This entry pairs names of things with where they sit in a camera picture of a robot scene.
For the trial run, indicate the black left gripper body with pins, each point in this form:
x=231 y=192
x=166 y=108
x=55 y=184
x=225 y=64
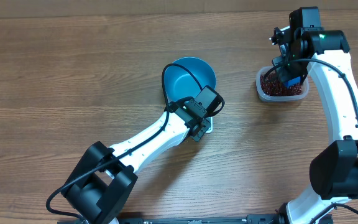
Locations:
x=206 y=126

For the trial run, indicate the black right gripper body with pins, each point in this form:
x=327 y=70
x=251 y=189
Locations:
x=291 y=71

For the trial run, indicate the blue plastic measuring scoop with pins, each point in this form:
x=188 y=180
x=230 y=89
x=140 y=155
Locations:
x=292 y=82

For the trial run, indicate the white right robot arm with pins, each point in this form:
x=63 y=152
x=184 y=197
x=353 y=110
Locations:
x=310 y=51

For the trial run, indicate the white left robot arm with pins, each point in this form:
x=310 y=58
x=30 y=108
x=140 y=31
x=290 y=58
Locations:
x=104 y=177

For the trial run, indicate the white digital kitchen scale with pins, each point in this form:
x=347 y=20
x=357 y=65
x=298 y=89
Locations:
x=207 y=124

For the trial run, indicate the teal plastic bowl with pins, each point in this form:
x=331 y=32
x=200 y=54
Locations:
x=180 y=84

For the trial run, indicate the red adzuki beans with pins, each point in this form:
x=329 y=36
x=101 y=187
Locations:
x=272 y=87

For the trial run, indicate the clear plastic food container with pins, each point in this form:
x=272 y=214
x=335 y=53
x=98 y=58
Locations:
x=277 y=99

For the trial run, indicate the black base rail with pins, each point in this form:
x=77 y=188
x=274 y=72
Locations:
x=249 y=219

